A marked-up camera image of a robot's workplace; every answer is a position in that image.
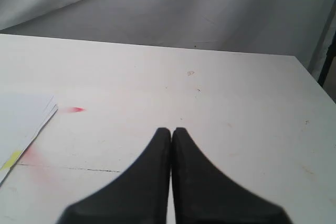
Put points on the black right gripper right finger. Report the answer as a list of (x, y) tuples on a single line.
[(203, 194)]

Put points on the grey backdrop cloth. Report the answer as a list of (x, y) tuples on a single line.
[(286, 27)]

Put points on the yellow sticky tab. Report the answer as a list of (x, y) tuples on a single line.
[(12, 160)]

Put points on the black metal stand pole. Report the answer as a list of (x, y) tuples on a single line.
[(328, 62)]

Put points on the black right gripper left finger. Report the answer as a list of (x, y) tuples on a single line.
[(139, 195)]

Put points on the white paper stack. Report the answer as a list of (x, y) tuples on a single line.
[(23, 116)]

